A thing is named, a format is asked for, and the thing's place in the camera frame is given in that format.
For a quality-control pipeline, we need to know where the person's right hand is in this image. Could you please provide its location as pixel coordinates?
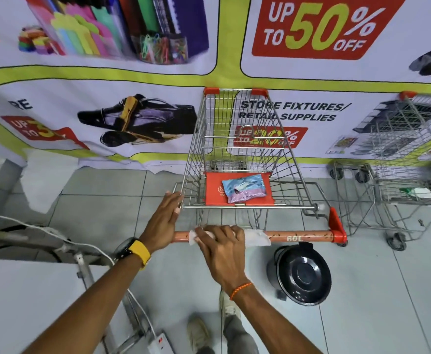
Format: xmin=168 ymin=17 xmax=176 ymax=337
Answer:
xmin=194 ymin=225 xmax=255 ymax=292

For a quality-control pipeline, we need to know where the person's left hand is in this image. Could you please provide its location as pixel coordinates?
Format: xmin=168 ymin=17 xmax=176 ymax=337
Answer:
xmin=139 ymin=191 xmax=184 ymax=253

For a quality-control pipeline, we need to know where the white wet wipe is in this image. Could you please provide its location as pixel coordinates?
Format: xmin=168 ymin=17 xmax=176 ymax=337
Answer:
xmin=188 ymin=228 xmax=272 ymax=248

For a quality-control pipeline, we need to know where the metal shopping cart orange handle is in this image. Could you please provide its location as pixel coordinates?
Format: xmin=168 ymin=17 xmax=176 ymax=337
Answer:
xmin=173 ymin=87 xmax=348 ymax=248

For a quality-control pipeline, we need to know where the person's right forearm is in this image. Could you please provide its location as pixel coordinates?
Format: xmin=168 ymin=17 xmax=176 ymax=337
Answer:
xmin=231 ymin=284 xmax=323 ymax=354

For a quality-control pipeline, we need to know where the person's left forearm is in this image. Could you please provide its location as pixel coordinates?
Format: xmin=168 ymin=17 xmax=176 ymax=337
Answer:
xmin=22 ymin=250 xmax=145 ymax=354

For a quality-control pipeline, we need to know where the black smartwatch with yellow band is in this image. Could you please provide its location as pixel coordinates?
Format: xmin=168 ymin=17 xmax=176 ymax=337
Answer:
xmin=113 ymin=237 xmax=153 ymax=270

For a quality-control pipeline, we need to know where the person's right beige shoe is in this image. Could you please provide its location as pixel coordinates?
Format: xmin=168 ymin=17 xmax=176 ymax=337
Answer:
xmin=219 ymin=290 xmax=241 ymax=317

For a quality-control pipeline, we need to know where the person's beige shoe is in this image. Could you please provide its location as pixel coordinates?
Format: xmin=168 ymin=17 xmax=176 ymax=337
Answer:
xmin=186 ymin=316 xmax=212 ymax=354
xmin=219 ymin=290 xmax=241 ymax=317

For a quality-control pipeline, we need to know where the pastel wet wipes packet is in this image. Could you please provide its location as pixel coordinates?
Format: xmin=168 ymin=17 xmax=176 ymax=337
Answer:
xmin=222 ymin=173 xmax=267 ymax=204

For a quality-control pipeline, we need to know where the person's left beige shoe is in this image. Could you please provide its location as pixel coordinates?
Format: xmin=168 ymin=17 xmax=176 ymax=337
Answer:
xmin=186 ymin=316 xmax=212 ymax=354

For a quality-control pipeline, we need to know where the person's right grey trouser leg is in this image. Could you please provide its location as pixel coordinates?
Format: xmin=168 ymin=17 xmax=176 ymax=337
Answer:
xmin=223 ymin=315 xmax=261 ymax=354

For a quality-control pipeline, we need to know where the white power strip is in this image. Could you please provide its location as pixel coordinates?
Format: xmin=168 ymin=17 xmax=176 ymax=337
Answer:
xmin=147 ymin=330 xmax=176 ymax=354

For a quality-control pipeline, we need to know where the black round trash bin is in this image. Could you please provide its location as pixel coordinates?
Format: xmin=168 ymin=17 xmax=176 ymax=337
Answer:
xmin=266 ymin=242 xmax=333 ymax=307

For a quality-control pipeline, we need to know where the green and white packet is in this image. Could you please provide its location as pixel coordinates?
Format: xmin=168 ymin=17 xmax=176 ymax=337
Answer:
xmin=399 ymin=187 xmax=431 ymax=200

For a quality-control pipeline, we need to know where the empty metal shopping cart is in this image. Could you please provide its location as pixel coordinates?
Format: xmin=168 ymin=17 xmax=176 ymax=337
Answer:
xmin=328 ymin=91 xmax=431 ymax=252

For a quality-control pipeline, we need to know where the orange bead bracelet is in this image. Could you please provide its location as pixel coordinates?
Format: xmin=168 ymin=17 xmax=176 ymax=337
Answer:
xmin=229 ymin=282 xmax=254 ymax=301

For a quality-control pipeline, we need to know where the grey metal stand frame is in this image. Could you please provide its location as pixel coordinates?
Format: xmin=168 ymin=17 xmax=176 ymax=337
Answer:
xmin=0 ymin=225 xmax=147 ymax=354

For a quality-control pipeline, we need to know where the printed sale wall banner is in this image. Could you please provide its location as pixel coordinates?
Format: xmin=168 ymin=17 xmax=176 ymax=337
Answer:
xmin=0 ymin=0 xmax=431 ymax=171

